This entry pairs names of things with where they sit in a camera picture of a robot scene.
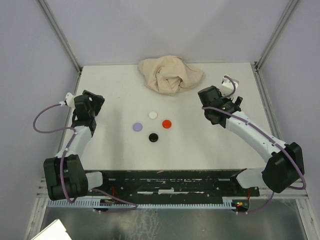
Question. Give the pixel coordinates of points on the purple charging case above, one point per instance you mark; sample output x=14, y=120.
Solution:
x=137, y=127

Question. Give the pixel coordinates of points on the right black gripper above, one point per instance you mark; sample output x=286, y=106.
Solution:
x=238, y=101

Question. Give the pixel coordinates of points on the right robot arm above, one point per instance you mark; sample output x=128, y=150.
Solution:
x=284, y=163

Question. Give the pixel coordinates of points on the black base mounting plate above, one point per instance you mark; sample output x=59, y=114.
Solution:
x=174, y=187

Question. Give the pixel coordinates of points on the beige crumpled cloth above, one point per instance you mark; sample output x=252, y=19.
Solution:
x=169, y=75

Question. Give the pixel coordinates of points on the white paper sheet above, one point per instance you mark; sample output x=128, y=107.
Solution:
x=54, y=231

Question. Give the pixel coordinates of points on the white charging case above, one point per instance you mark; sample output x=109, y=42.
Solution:
x=153, y=115

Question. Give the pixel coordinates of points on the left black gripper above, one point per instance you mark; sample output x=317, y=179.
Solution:
x=97, y=101

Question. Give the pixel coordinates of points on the black charging case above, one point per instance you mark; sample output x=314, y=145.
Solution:
x=153, y=137

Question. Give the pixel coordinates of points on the right aluminium frame post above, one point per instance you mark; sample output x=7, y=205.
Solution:
x=279, y=28

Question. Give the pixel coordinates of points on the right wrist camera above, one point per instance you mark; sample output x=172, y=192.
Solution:
x=228, y=86

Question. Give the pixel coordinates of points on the left aluminium frame post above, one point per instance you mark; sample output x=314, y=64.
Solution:
x=48, y=13

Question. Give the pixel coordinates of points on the red charging case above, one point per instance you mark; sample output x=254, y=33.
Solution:
x=166, y=124

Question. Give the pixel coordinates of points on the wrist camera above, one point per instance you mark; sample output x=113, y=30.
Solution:
x=70, y=100
x=228, y=86

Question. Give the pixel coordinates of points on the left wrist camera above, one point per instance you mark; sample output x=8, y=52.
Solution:
x=70, y=100

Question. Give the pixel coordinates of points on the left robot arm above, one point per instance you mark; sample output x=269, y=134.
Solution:
x=65, y=176

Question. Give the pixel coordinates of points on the aluminium frame post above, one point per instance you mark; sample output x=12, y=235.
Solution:
x=279, y=28
x=48, y=13

